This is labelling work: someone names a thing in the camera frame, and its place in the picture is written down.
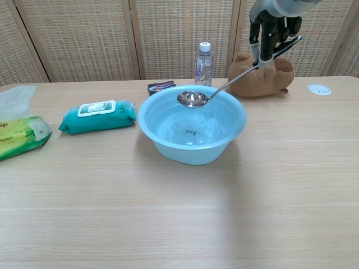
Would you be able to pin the woven bamboo folding screen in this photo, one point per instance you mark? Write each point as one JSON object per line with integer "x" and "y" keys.
{"x": 84, "y": 42}

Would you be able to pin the brown capybara plush toy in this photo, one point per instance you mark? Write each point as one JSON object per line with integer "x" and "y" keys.
{"x": 252, "y": 81}

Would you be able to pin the small black red box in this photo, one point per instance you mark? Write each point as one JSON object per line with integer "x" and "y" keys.
{"x": 160, "y": 86}

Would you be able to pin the clear plastic water bottle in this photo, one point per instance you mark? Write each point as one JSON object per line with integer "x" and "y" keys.
{"x": 204, "y": 70}

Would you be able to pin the teal wet wipes pack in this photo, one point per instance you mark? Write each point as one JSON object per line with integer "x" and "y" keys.
{"x": 95, "y": 120}

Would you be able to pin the green tissue pack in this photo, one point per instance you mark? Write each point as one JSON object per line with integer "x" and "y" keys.
{"x": 19, "y": 134}

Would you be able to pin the light blue plastic basin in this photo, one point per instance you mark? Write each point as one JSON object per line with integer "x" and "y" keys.
{"x": 192, "y": 140}

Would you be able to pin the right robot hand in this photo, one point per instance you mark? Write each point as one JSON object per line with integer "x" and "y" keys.
{"x": 267, "y": 30}

